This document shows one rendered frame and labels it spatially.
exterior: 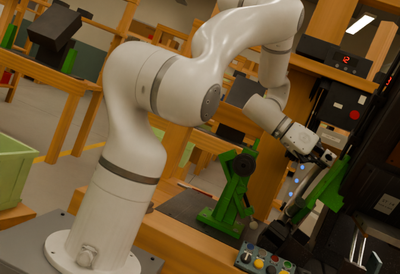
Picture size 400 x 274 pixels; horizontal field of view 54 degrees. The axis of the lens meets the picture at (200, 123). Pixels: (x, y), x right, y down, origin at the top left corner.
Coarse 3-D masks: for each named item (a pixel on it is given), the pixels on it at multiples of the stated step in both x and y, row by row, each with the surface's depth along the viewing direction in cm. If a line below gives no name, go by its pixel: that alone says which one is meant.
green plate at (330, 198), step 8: (344, 160) 117; (336, 168) 118; (344, 168) 118; (328, 176) 121; (336, 176) 118; (320, 184) 123; (328, 184) 118; (336, 184) 118; (312, 192) 125; (320, 192) 118; (328, 192) 119; (336, 192) 118; (320, 200) 119; (328, 200) 119; (336, 200) 118; (336, 208) 118
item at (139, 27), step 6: (132, 24) 1144; (138, 24) 1141; (144, 24) 1139; (150, 24) 1137; (132, 30) 1144; (138, 30) 1142; (144, 30) 1140; (150, 30) 1138; (132, 36) 1145; (144, 36) 1141; (162, 36) 1134; (168, 36) 1132; (174, 36) 1130
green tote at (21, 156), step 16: (0, 144) 112; (16, 144) 111; (0, 160) 97; (16, 160) 103; (32, 160) 110; (0, 176) 100; (16, 176) 106; (0, 192) 102; (16, 192) 109; (0, 208) 105
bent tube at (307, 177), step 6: (324, 156) 128; (330, 156) 129; (336, 156) 129; (324, 162) 127; (330, 162) 127; (312, 168) 135; (318, 168) 132; (312, 174) 134; (306, 180) 135; (312, 180) 136; (300, 186) 135; (306, 186) 135; (294, 192) 134; (300, 192) 133; (294, 198) 131; (288, 204) 129; (282, 210) 129; (282, 216) 125; (282, 222) 127
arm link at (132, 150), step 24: (120, 48) 73; (144, 48) 72; (120, 72) 71; (144, 72) 69; (120, 96) 72; (144, 96) 70; (120, 120) 71; (144, 120) 76; (120, 144) 69; (144, 144) 70; (120, 168) 69; (144, 168) 70
